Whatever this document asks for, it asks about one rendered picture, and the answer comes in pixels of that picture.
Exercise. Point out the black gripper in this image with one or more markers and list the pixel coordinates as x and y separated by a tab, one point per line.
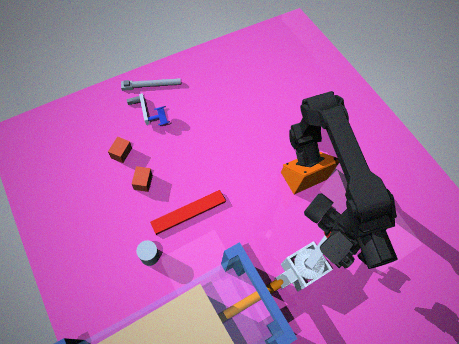
319	210

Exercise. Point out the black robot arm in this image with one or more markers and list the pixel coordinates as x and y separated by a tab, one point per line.
370	205

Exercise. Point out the grey cylinder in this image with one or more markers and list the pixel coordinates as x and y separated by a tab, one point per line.
147	253

